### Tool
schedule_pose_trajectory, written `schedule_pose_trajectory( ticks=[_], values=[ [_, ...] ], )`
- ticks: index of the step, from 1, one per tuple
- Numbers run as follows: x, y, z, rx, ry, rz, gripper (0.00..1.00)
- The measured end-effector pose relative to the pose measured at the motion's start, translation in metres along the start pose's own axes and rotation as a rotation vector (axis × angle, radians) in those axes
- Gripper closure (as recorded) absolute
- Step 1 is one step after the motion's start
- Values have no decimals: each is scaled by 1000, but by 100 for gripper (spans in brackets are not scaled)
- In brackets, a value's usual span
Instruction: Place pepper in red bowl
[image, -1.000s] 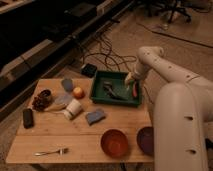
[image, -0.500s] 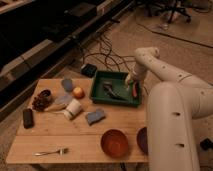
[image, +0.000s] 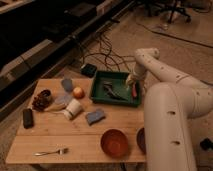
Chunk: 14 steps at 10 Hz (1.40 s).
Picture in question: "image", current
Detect black floor cables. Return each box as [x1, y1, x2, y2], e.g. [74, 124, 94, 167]
[74, 33, 136, 73]

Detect white paper cup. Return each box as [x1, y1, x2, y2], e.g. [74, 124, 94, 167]
[63, 99, 83, 120]

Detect black rectangular block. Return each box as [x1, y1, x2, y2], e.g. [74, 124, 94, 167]
[23, 108, 34, 129]

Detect dark utensil in tray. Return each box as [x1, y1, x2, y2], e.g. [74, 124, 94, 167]
[103, 81, 123, 100]

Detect blue grey lid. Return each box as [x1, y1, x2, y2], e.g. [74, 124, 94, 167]
[55, 94, 72, 105]

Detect red chili pepper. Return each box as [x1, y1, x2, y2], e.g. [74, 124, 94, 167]
[132, 83, 138, 98]

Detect dark purple bowl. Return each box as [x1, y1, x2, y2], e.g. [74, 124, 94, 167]
[136, 128, 146, 153]

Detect black box on floor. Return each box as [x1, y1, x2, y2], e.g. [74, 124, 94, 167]
[81, 63, 97, 78]

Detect green plastic tray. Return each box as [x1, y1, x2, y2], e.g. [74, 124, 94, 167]
[90, 71, 142, 107]

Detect wooden brush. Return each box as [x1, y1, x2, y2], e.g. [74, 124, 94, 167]
[44, 103, 66, 112]

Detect black office chair base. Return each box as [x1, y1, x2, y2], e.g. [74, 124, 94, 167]
[141, 0, 191, 23]

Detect black device on floor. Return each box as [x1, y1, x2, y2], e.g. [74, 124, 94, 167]
[200, 138, 213, 150]

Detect silver fork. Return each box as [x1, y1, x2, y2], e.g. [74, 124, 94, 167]
[34, 148, 69, 156]

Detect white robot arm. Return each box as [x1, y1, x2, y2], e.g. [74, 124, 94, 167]
[126, 48, 213, 171]

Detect blue sponge cloth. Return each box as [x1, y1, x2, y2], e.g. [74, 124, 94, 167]
[86, 109, 106, 125]

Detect orange red bowl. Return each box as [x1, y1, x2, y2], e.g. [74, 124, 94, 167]
[100, 129, 129, 158]

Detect orange apple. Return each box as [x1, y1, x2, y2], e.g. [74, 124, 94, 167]
[73, 87, 85, 99]

